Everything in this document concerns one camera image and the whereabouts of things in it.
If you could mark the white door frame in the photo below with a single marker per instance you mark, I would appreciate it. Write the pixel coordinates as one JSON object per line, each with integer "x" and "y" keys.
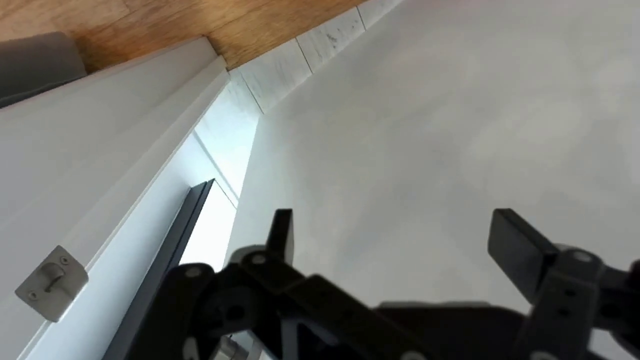
{"x": 80, "y": 180}

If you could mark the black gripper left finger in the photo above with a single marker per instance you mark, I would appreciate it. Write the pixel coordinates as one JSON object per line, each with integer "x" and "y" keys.
{"x": 281, "y": 233}

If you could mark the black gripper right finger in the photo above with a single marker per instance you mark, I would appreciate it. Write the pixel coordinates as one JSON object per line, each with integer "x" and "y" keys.
{"x": 520, "y": 246}

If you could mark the metal strike plate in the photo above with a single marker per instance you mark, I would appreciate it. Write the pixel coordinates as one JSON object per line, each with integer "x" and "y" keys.
{"x": 51, "y": 283}

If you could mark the white baseboard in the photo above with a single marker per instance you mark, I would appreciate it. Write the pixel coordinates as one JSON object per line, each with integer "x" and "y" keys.
{"x": 292, "y": 63}

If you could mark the white door with dark edge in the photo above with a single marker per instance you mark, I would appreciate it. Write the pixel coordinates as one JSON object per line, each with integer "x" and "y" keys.
{"x": 167, "y": 266}

